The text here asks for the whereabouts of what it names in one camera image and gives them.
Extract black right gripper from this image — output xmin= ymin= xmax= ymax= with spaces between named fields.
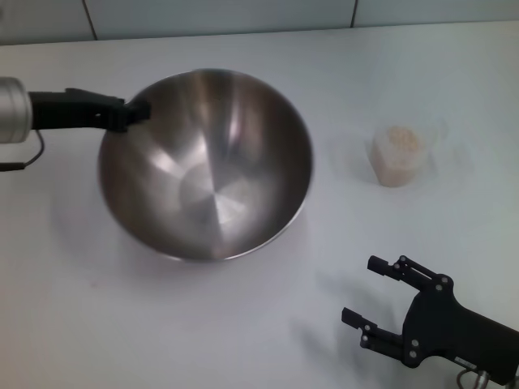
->
xmin=341 ymin=254 xmax=519 ymax=387

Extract white rice grains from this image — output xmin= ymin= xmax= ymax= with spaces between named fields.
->
xmin=375 ymin=126 xmax=423 ymax=187

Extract stainless steel mixing bowl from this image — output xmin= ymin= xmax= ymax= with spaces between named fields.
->
xmin=97 ymin=67 xmax=316 ymax=263

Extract clear plastic measuring cup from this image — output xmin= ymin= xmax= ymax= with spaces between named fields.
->
xmin=370 ymin=120 xmax=452 ymax=189

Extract right gripper cable with plug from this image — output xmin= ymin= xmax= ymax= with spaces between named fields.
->
xmin=455 ymin=362 xmax=494 ymax=389

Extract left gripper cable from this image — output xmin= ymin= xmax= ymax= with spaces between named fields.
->
xmin=0 ymin=129 xmax=46 ymax=173

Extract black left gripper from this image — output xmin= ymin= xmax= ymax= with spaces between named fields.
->
xmin=28 ymin=88 xmax=153 ymax=134

